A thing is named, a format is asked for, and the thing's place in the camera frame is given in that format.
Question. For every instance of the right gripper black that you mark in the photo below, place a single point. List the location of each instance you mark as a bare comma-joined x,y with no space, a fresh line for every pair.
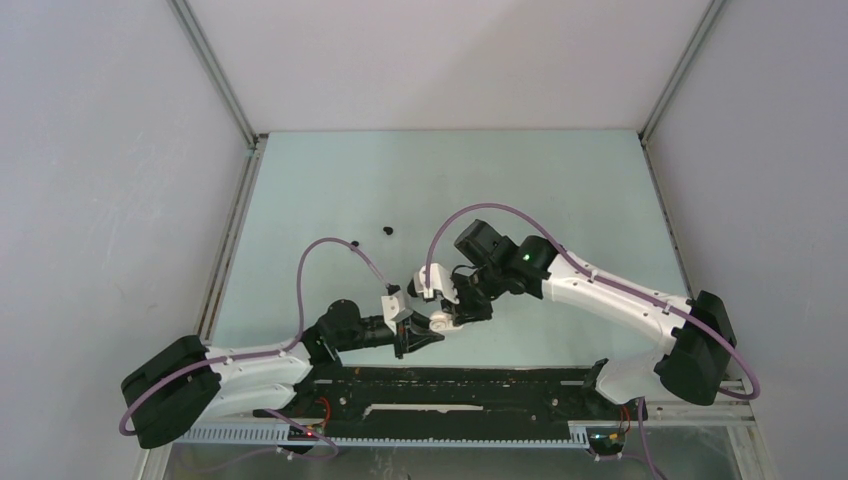
464,312

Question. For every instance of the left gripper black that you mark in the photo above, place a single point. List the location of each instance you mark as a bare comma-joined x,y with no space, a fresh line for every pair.
406,332

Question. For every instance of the white charging case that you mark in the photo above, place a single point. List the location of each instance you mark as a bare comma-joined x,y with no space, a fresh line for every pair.
443,322

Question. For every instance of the black charging case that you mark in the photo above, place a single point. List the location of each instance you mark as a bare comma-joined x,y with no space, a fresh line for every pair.
412,288

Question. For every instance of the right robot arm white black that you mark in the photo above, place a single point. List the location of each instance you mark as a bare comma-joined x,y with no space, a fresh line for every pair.
688,358

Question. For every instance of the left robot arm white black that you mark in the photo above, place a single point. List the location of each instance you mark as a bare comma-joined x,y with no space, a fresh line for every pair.
188,381

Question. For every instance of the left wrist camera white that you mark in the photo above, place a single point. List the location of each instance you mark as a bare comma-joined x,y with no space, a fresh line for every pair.
396,308

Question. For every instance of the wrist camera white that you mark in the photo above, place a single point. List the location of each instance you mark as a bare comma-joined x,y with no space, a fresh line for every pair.
396,308
434,282

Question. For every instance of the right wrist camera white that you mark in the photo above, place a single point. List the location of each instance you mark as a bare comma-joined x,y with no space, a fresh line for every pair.
434,282

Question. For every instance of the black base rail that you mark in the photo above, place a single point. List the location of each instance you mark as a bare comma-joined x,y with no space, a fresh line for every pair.
421,400

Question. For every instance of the white slotted cable duct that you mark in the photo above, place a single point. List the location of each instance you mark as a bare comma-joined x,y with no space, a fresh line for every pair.
259,434

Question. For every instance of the left aluminium frame post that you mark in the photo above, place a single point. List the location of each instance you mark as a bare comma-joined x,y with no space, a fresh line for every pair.
190,24

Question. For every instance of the aluminium frame post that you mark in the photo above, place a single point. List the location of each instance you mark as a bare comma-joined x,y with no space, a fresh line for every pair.
190,24
683,66

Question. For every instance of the right aluminium frame post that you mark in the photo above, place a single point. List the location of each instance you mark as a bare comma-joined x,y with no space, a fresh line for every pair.
683,66

